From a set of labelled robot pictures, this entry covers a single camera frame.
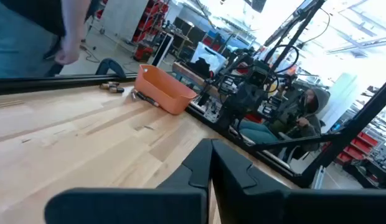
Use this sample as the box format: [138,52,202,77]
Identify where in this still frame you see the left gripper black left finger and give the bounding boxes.
[44,138,214,224]

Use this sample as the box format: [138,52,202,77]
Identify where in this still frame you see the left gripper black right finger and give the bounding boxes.
[211,139,386,224]

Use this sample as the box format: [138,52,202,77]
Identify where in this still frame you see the orange plastic bin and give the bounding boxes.
[133,64,197,115]

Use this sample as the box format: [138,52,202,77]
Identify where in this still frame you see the person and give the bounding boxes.
[238,86,331,159]
[0,0,102,78]

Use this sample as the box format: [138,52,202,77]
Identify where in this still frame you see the red toolbox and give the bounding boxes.
[133,43,154,62]

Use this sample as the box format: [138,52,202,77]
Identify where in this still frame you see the white framed panel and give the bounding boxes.
[151,32,174,68]

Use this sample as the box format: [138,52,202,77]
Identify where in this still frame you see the white plastic bag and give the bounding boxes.
[190,42,227,74]

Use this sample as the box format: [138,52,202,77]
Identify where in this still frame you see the person's hand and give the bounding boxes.
[54,36,81,65]

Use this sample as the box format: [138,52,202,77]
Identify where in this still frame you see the red storage shelf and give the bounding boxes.
[130,0,171,44]

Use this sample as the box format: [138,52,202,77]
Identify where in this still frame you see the red wall bins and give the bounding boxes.
[335,131,380,165]

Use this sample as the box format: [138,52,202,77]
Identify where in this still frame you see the black aluminium table frame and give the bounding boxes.
[0,0,386,189]

